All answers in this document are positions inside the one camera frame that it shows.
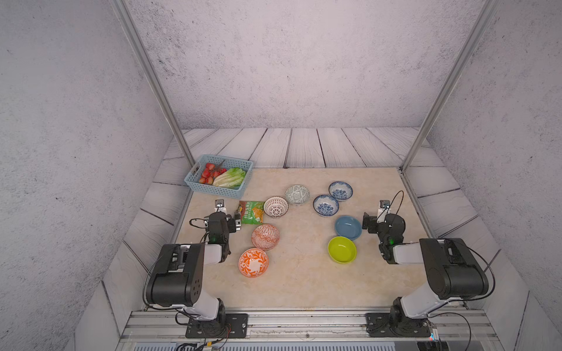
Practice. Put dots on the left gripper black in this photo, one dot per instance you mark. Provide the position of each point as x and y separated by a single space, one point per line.
231 225

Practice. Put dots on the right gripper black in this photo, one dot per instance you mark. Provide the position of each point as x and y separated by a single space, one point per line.
373 223

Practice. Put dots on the plain blue shallow bowl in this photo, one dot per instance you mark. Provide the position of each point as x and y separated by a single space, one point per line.
348 227

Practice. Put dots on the red diamond pattern bowl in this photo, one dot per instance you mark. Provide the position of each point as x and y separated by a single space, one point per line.
265 237

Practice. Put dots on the brown lattice pattern bowl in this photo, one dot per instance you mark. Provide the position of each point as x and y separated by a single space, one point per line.
276 207

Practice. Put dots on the blue floral bowl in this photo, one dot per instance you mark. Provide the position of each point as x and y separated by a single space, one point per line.
341 190
326 205

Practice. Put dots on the green geometric pattern bowl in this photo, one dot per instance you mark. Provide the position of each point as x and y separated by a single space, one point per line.
297 194

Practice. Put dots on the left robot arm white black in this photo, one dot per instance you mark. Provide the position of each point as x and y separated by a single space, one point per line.
176 280

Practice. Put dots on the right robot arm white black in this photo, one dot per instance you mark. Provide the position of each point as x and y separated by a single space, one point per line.
452 271

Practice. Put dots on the green snack chip bag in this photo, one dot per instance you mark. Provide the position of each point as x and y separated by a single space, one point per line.
251 212

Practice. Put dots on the green lettuce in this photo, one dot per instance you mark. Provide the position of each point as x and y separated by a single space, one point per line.
230 179

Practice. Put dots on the light blue plastic basket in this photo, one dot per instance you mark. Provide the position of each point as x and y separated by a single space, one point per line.
195 173

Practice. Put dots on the orange floral bowl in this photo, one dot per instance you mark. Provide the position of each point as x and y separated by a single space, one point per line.
253 263

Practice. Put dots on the lime green bowl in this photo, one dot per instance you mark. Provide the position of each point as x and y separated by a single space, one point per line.
342 250

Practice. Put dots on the red strawberries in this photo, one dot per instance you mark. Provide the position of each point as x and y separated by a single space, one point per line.
210 173

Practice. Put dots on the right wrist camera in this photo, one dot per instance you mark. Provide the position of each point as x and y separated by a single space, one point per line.
383 210

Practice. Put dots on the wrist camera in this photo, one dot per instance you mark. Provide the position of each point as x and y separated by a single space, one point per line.
383 210
220 206

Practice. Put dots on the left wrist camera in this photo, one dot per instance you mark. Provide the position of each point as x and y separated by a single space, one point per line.
220 206

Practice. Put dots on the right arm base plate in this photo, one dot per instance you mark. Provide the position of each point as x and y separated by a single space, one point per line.
381 325

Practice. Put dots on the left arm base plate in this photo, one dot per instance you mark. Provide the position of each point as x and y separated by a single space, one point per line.
232 326

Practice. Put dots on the aluminium front rail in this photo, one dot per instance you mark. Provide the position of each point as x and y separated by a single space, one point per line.
469 327

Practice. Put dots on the right aluminium frame post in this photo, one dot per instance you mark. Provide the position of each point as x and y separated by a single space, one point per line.
479 28

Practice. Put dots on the aluminium frame post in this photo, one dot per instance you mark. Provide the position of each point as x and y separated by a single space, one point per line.
136 43
479 28

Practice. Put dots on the left aluminium frame post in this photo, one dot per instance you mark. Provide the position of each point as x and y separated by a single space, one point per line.
136 43

